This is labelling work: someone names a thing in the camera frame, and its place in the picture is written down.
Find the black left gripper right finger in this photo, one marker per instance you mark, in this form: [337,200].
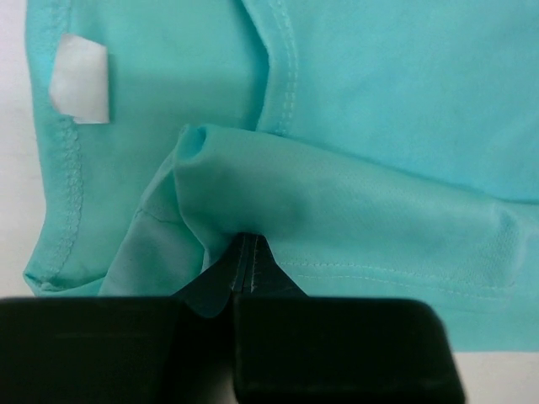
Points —
[292,348]

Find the teal t shirt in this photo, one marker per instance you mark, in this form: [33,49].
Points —
[379,148]

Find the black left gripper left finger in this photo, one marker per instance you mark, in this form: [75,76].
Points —
[176,349]

